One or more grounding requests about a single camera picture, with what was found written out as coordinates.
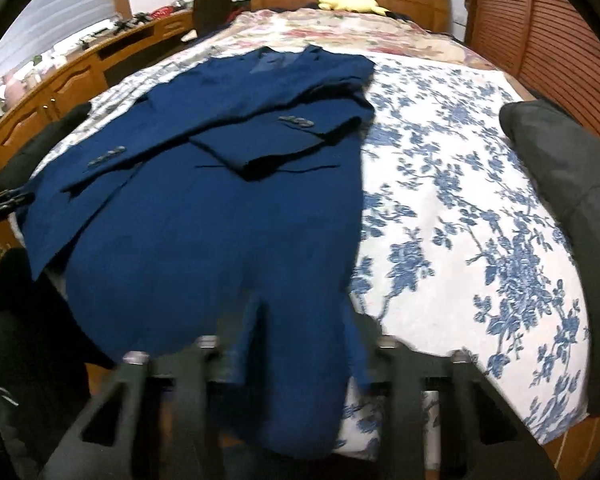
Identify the black folded garment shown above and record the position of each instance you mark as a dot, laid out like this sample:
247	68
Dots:
55	130

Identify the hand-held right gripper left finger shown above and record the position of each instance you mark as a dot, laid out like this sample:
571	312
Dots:
200	375

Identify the grey striped window blind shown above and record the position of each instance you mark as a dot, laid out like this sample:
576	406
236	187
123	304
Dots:
55	20

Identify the dark grey folded garment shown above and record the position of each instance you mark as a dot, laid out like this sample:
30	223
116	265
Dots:
570	185

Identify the wooden louvered wardrobe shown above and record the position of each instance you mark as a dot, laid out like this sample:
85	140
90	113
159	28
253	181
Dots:
555	35

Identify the black desk device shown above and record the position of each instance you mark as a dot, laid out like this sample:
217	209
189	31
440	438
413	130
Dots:
130	21

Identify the blue suit jacket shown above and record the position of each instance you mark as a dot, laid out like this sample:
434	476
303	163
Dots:
205	220

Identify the red basket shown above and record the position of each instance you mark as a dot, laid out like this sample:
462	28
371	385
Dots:
161	12

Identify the person's dark clothing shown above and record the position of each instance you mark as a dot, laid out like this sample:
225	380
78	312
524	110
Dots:
40	335

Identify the wooden desk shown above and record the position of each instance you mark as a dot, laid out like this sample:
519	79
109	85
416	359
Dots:
70	75

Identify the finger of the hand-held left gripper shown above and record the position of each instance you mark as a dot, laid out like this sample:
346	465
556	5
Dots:
10	199

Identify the pink floral blanket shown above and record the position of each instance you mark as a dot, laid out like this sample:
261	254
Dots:
380	35

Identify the dark chair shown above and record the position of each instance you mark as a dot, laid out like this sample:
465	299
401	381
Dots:
212	5

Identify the pink tissue box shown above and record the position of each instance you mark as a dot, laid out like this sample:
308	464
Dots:
15	87

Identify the blue floral white bedsheet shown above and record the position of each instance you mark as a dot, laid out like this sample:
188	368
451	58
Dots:
455	210

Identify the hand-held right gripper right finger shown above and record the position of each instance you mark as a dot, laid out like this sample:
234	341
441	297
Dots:
405	375

